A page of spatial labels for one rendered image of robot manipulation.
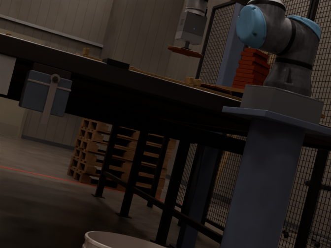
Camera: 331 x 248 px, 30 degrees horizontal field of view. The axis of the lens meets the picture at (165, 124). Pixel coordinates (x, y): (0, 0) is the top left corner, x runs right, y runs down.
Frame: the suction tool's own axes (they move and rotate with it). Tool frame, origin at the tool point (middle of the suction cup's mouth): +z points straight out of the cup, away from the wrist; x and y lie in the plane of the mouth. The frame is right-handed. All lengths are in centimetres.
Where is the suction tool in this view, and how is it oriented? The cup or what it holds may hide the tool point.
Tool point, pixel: (184, 53)
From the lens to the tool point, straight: 230.4
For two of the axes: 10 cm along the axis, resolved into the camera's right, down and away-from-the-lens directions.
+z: -2.4, 9.7, -0.3
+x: 3.5, 0.6, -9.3
